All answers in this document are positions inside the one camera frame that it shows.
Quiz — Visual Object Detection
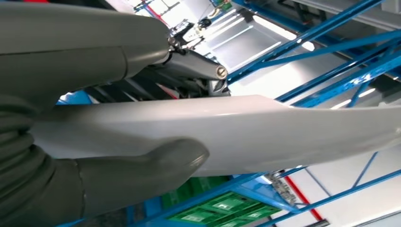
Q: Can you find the green plastic crate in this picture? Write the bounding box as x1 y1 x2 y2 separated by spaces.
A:
213 219 251 227
161 177 261 220
166 210 226 227
232 203 283 227

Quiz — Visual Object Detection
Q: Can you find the red barrier belt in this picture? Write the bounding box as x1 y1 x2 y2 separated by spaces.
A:
283 175 325 222

